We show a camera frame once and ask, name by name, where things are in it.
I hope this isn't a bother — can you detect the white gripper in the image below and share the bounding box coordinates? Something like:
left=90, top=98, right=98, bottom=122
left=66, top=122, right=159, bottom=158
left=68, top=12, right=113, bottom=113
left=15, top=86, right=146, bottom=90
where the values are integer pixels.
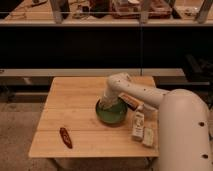
left=99, top=89, right=119, bottom=109

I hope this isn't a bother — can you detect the green ceramic bowl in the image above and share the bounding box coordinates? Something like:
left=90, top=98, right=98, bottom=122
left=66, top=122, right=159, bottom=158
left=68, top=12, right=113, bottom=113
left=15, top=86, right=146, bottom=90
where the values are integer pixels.
left=95, top=98, right=128, bottom=125

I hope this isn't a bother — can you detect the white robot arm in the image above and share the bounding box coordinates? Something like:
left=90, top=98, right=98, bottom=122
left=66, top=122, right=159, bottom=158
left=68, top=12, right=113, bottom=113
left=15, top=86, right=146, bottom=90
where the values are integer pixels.
left=100, top=73, right=213, bottom=171

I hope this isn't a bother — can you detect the orange snack packet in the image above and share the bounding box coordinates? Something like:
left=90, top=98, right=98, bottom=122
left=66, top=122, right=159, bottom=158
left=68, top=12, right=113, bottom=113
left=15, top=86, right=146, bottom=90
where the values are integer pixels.
left=120, top=94, right=139, bottom=110

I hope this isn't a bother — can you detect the white paper cup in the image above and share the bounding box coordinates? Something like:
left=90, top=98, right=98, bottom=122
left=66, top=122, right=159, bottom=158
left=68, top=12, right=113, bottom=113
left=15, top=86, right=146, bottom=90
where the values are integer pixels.
left=143, top=103, right=157, bottom=112

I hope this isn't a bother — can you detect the wooden table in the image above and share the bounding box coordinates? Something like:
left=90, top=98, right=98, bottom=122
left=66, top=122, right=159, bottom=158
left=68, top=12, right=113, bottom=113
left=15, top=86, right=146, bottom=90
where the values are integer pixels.
left=28, top=76, right=161, bottom=171

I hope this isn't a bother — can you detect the white sponge block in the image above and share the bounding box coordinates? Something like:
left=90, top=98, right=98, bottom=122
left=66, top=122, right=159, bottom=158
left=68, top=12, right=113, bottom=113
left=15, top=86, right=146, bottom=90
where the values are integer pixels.
left=142, top=127, right=154, bottom=147

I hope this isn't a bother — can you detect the red chili pepper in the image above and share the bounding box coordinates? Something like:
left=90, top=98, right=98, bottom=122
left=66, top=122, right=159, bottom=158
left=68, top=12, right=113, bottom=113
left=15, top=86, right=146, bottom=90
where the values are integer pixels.
left=60, top=127, right=72, bottom=148

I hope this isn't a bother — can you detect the red tray with items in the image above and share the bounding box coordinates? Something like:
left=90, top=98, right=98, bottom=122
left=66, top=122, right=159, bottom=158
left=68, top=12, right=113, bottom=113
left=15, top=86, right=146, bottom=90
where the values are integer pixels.
left=111, top=0, right=172, bottom=19

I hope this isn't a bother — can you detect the long wooden shelf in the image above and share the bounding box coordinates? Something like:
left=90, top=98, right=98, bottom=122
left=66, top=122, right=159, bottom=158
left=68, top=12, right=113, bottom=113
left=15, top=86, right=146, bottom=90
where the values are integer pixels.
left=0, top=68, right=187, bottom=86

